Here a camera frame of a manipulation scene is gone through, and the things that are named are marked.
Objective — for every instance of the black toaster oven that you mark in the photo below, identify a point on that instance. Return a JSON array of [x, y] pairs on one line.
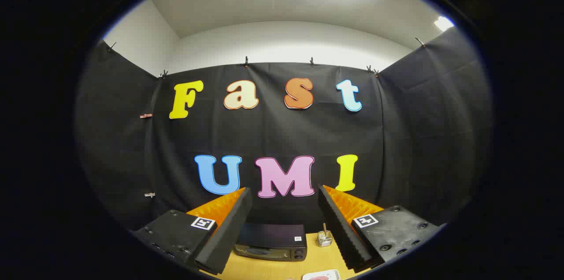
[[271, 238]]

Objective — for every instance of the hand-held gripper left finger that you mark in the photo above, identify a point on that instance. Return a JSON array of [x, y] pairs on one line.
[[229, 227]]

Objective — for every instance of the pink ham slice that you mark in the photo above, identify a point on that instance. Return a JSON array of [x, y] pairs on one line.
[[320, 278]]

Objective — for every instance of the clear ribbed glass holder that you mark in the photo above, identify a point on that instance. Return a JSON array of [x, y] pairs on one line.
[[324, 240]]

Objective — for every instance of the white square plate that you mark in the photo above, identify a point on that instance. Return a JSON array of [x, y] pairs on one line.
[[335, 274]]

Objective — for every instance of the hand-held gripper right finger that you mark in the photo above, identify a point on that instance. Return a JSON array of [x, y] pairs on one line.
[[341, 231]]

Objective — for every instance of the small ceiling light panel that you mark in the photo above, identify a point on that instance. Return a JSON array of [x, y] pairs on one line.
[[443, 23]]

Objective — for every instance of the black backdrop cloth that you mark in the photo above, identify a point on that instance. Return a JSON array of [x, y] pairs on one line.
[[273, 134]]

